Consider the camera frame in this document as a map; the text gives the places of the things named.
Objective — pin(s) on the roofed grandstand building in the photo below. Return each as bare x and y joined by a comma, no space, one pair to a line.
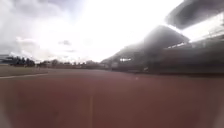
186,53

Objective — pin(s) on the red running track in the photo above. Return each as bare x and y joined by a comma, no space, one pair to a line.
110,100

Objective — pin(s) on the grass field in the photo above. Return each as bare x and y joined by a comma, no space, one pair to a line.
20,71

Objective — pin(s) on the pale stone kerb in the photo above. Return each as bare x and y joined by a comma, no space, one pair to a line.
23,76

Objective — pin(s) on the row of trees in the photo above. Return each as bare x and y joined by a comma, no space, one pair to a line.
56,63

